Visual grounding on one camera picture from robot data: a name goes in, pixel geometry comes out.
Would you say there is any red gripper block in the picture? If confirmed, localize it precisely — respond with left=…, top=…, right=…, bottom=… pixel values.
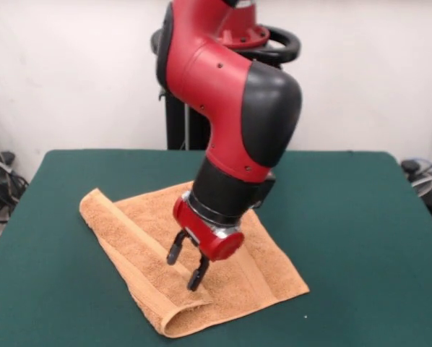
left=166, top=197, right=245, bottom=292

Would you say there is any tan terry towel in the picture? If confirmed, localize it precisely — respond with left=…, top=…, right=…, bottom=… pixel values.
left=79, top=180, right=310, bottom=339

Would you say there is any dark green table cloth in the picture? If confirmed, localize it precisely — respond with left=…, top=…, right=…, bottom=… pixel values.
left=0, top=150, right=432, bottom=347

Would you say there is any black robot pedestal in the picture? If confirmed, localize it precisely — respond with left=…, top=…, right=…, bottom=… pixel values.
left=150, top=24, right=302, bottom=151

